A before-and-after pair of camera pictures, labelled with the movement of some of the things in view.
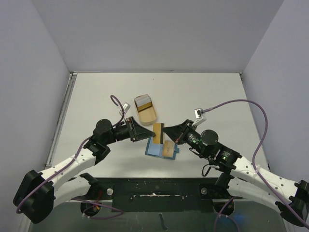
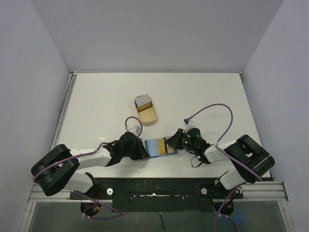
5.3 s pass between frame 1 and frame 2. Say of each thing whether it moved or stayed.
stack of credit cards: stayed
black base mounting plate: stayed
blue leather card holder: moved
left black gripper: moved
